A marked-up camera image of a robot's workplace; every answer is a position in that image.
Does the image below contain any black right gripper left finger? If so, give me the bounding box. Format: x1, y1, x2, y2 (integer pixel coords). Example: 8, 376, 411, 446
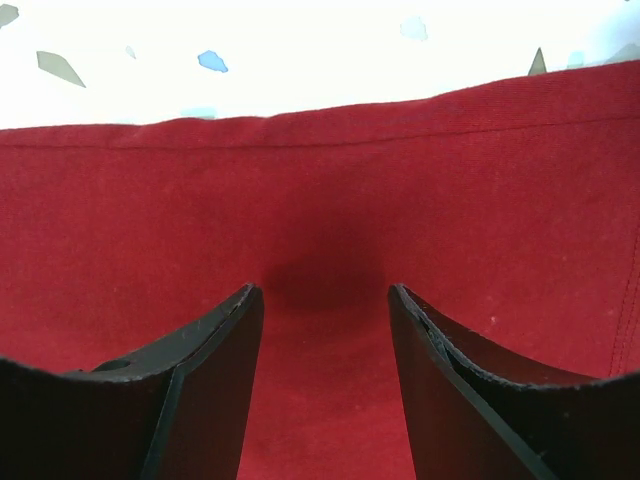
1, 284, 264, 479

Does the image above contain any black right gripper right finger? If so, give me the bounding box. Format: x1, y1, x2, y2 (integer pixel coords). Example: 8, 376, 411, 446
388, 284, 639, 479

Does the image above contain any dark red t-shirt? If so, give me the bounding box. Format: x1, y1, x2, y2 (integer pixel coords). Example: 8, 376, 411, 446
1, 61, 639, 479

